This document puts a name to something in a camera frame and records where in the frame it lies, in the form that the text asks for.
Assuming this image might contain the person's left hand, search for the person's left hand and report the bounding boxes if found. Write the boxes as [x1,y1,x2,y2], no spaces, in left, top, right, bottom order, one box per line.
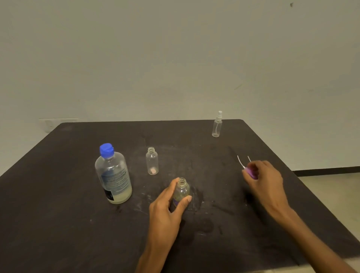
[148,177,193,248]

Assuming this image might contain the person's right hand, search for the person's right hand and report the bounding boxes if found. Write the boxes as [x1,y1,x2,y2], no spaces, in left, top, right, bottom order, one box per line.
[242,160,292,219]

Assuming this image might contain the purple spray pump white tube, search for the purple spray pump white tube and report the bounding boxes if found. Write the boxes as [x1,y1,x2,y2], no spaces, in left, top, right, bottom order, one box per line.
[237,155,259,180]

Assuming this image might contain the small clear bottle purple label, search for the small clear bottle purple label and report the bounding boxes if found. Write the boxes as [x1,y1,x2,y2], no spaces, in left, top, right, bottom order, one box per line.
[172,178,191,209]

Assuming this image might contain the person's left forearm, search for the person's left forearm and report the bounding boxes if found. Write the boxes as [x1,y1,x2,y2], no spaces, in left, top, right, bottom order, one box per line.
[135,240,173,273]

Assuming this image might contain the person's right forearm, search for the person's right forearm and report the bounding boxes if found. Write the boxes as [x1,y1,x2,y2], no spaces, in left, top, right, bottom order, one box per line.
[277,207,358,273]

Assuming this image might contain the small clear open bottle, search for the small clear open bottle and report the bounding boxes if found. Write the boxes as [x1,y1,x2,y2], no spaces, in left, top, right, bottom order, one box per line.
[146,146,160,176]

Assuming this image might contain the clear spray bottle white pump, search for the clear spray bottle white pump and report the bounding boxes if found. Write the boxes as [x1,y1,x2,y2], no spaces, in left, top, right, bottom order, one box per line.
[212,111,223,138]

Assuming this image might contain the large clear bottle blue cap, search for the large clear bottle blue cap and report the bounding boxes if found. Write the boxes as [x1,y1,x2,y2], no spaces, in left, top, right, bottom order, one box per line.
[94,143,133,205]

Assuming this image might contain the black baseboard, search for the black baseboard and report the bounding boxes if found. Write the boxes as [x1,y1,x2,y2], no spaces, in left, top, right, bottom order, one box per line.
[292,166,360,177]

